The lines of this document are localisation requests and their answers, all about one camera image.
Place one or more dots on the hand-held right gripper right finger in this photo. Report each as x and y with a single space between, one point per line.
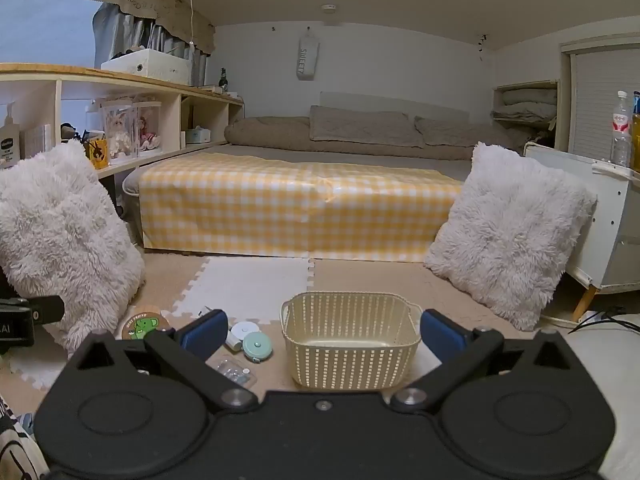
442 336

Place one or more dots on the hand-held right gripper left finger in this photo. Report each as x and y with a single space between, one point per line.
202 336

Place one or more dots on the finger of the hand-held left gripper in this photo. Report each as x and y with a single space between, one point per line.
49 309

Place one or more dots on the clear plastic case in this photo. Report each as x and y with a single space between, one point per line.
235 371

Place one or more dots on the mint green tape measure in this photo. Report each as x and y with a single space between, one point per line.
257 346

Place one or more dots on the round green print coaster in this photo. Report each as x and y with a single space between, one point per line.
142 326

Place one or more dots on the cream plastic basket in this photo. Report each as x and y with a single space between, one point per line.
350 360

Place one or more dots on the white fluffy cushion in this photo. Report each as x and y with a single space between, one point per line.
510 240
55 240

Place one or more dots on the white foam mat tile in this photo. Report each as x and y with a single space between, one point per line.
250 285

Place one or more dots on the beige foam mat tile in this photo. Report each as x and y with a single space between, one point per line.
370 275

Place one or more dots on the cream printed cloth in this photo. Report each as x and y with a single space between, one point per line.
17 445

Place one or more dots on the white power strip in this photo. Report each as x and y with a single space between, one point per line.
592 318

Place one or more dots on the yellow pen cup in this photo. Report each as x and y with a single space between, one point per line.
97 154

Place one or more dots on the yellow checked cloth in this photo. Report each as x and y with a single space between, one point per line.
300 205

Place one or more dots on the white lotion pump bottle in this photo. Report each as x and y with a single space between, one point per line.
10 145

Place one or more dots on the cream floor mat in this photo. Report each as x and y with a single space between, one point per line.
610 375

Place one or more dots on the clear doll display box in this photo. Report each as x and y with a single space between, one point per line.
146 127
119 132

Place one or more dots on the white cabinet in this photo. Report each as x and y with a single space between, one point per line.
605 230

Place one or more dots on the tissue box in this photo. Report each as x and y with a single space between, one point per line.
199 136

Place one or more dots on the brown pillow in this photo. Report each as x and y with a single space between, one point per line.
465 135
360 127

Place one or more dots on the cream open shelf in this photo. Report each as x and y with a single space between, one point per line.
525 127

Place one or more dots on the wooden shelf unit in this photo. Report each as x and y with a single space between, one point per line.
150 85

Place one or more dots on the folded grey blankets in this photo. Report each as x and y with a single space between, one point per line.
530 102

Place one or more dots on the white storage box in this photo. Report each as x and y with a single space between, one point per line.
150 66

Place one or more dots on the clear water bottle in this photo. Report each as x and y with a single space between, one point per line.
621 130

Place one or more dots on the yellow drink bottle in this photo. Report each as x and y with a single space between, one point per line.
636 135

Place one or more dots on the grey curtain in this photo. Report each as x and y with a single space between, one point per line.
112 30

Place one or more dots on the white window blind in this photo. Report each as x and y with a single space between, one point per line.
600 95

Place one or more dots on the white hanging fabric banner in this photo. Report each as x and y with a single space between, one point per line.
307 57

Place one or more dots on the smoke detector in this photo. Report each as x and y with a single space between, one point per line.
329 7

